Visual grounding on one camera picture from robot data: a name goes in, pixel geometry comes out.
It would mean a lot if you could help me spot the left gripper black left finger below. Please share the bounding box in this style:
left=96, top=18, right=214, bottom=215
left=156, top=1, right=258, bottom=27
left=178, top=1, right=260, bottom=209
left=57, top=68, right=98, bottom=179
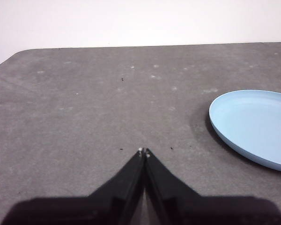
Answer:
left=1, top=147, right=145, bottom=225

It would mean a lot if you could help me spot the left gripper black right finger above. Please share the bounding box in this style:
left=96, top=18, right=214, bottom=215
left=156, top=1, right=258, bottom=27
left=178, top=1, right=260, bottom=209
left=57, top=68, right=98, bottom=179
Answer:
left=145, top=148, right=281, bottom=225

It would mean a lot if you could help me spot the light blue round plate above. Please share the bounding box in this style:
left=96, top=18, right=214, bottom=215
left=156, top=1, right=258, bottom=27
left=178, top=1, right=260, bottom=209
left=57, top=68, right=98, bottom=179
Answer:
left=208, top=89, right=281, bottom=173

